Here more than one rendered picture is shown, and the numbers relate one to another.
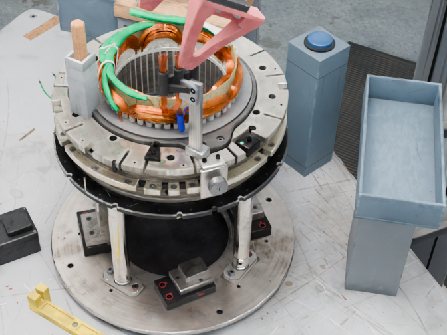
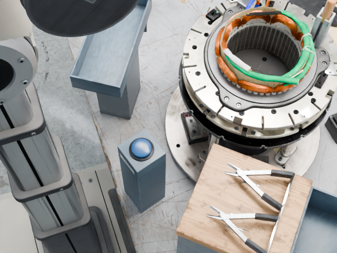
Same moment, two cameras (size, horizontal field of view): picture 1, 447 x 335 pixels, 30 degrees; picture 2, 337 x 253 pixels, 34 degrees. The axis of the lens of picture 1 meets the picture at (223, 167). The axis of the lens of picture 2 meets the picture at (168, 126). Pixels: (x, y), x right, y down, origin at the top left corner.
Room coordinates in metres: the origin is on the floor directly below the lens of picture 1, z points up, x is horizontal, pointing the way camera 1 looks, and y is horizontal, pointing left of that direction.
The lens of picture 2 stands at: (1.54, -0.05, 2.03)
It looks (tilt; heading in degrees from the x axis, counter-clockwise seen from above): 63 degrees down; 185
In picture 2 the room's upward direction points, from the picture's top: 2 degrees clockwise
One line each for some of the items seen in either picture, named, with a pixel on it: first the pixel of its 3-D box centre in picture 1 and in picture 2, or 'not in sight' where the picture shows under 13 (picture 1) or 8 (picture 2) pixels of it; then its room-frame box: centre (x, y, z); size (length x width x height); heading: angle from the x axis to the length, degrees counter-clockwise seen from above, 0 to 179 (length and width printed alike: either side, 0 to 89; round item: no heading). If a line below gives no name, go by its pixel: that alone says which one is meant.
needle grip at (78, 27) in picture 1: (79, 43); (328, 10); (0.84, 0.18, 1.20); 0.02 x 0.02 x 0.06
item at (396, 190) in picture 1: (386, 207); (117, 70); (0.84, -0.24, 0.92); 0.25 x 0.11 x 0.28; 172
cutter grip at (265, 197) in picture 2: not in sight; (271, 201); (1.19, 0.11, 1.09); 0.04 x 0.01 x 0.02; 59
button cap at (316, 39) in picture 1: (319, 39); (141, 148); (1.09, -0.14, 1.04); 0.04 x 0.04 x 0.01
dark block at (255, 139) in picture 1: (247, 143); (213, 15); (0.79, -0.03, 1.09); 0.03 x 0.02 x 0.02; 142
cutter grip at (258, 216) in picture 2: not in sight; (266, 217); (1.22, 0.10, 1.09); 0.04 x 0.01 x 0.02; 89
